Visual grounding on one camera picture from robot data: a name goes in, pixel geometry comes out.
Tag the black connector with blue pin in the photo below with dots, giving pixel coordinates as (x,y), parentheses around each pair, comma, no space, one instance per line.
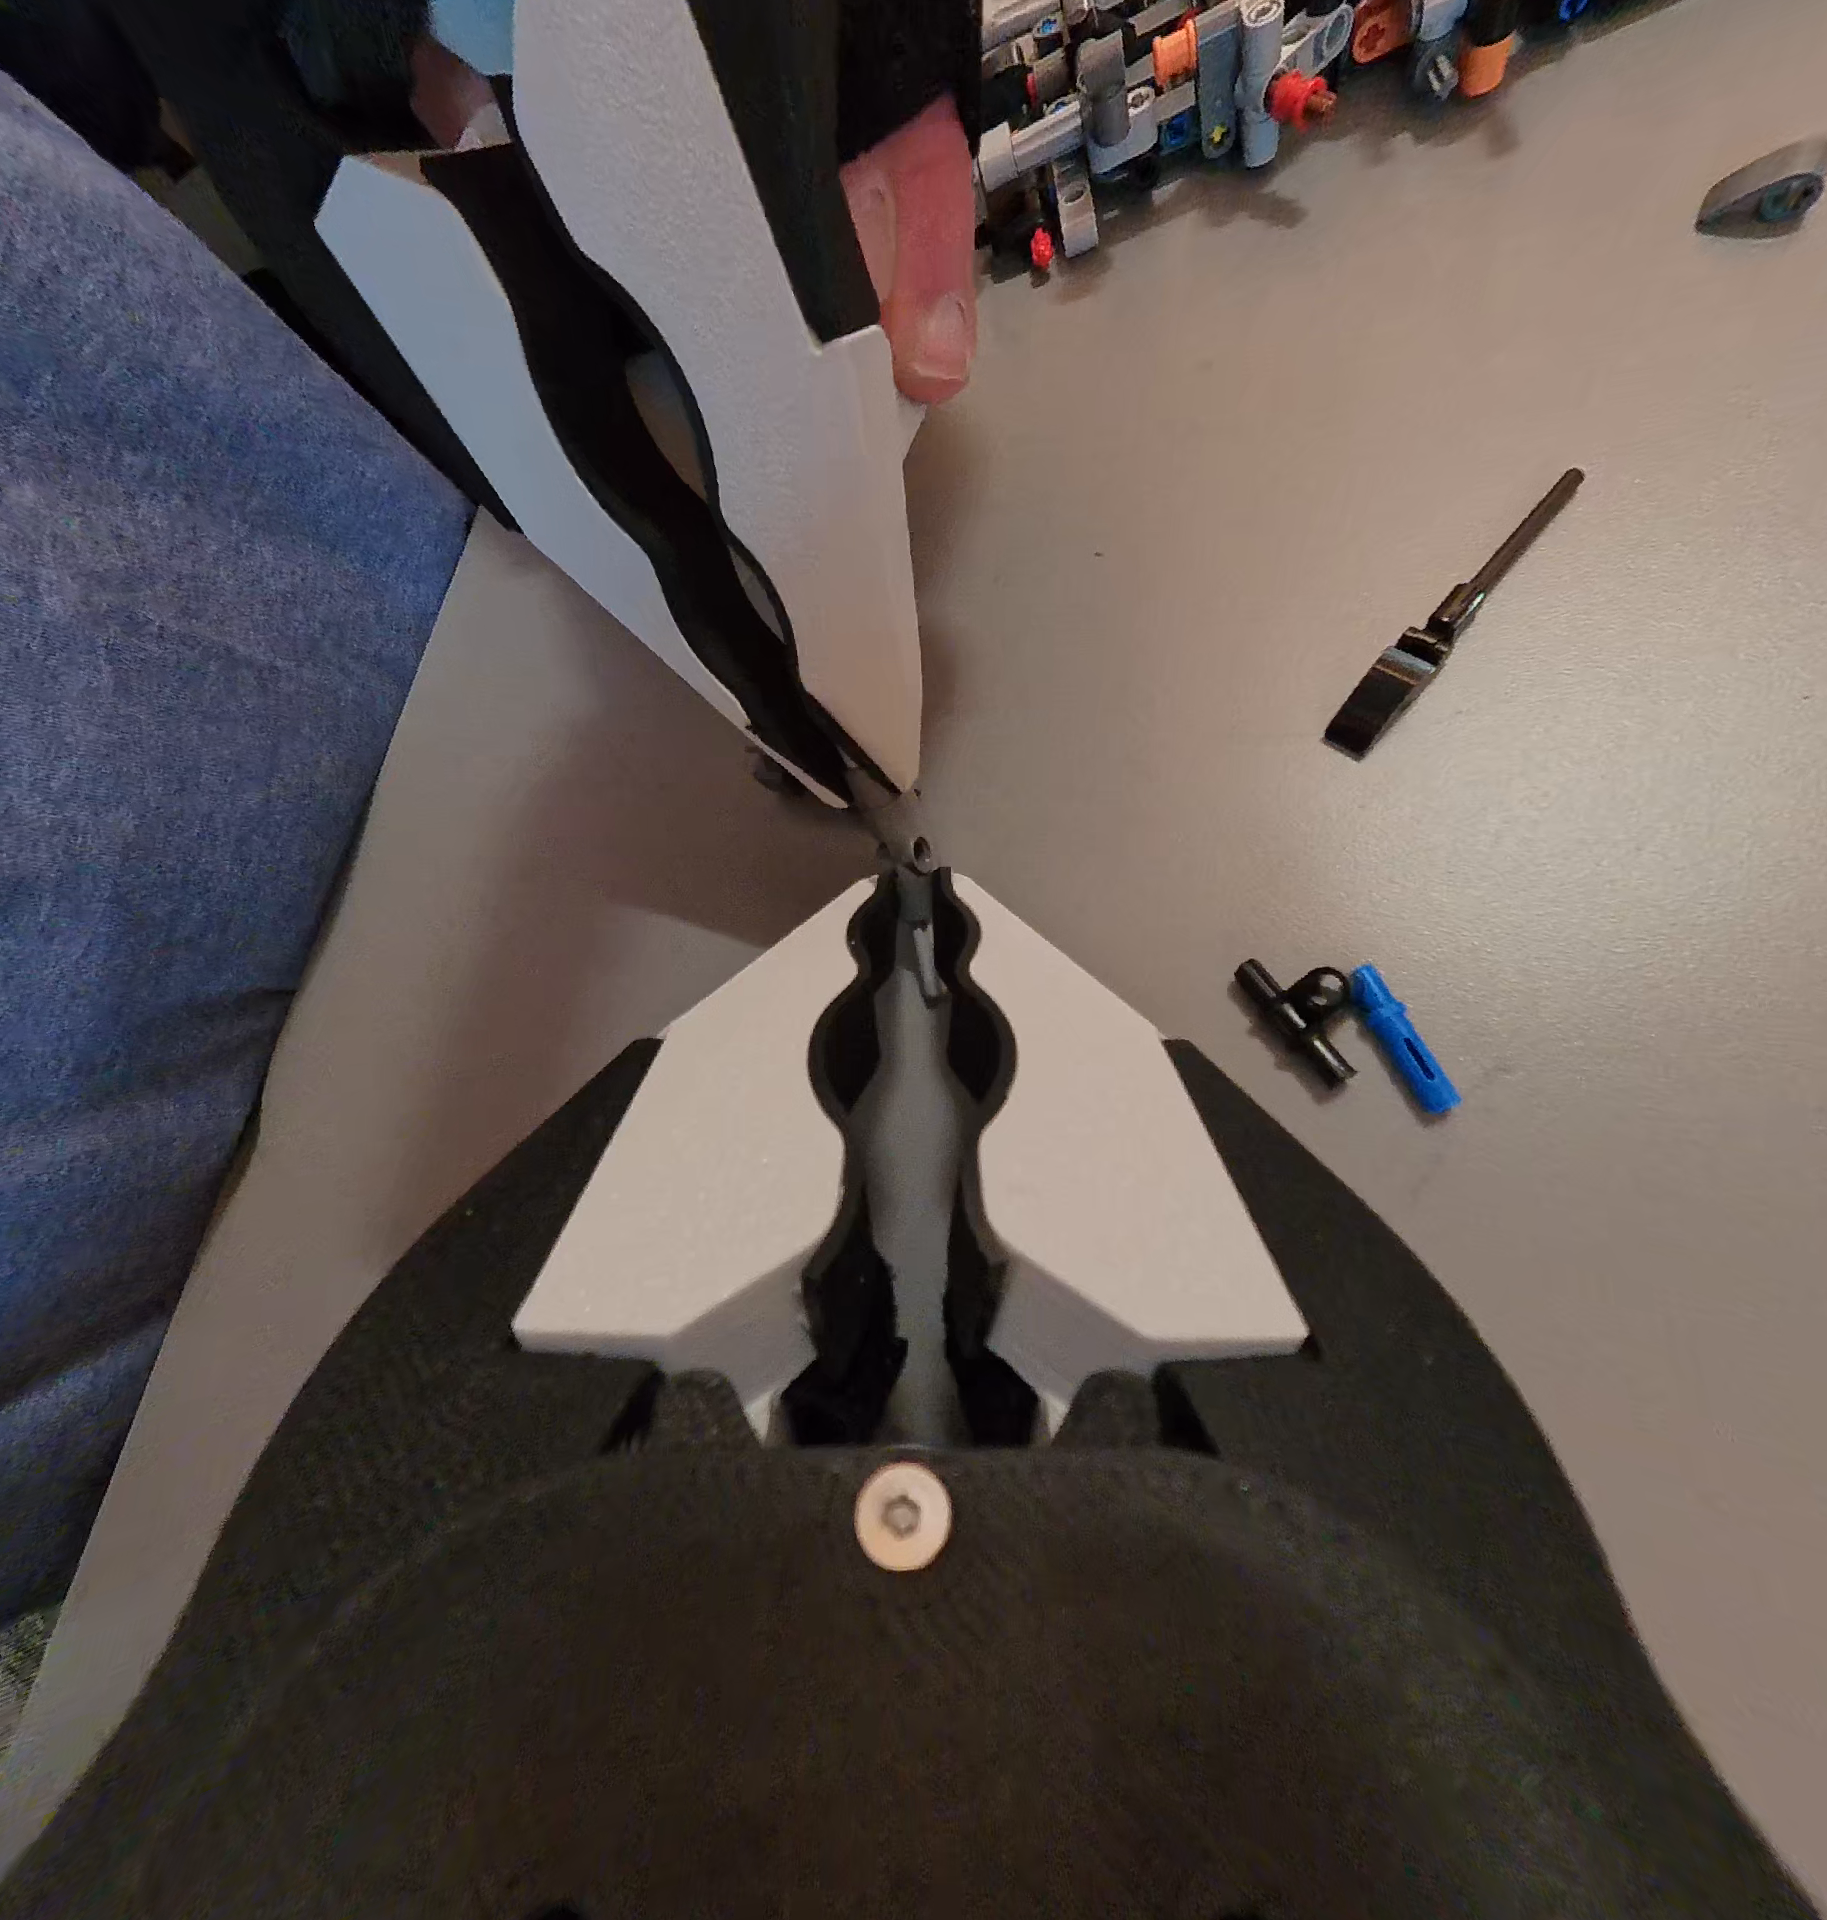
(1406,1037)

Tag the person's left hand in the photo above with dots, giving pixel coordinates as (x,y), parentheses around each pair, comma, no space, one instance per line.
(922,256)

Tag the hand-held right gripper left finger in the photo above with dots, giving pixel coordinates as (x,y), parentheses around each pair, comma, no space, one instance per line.
(674,1199)

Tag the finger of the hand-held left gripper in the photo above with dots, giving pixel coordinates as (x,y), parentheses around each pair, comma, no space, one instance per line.
(434,331)
(659,178)

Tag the grey lego bush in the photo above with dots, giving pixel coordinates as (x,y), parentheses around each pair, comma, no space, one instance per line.
(1769,182)

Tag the black lego axle with connector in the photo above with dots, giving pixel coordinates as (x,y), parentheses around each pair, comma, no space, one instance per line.
(1379,706)

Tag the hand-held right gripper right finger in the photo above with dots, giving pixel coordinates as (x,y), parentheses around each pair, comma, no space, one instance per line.
(1139,1199)

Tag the partly built lego model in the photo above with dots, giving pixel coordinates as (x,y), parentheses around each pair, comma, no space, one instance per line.
(1154,106)

